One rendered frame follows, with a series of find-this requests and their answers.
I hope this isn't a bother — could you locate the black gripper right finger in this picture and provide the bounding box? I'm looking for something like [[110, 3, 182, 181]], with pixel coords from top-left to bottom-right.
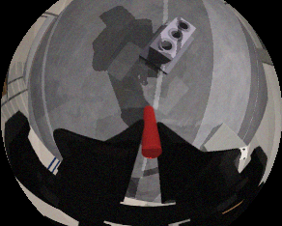
[[156, 122, 241, 204]]

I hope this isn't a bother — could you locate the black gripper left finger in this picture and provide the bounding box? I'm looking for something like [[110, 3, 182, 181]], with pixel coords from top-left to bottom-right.
[[53, 119, 143, 202]]

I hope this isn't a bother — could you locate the red peg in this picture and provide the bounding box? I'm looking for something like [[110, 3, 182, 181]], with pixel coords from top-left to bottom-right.
[[141, 106, 161, 158]]

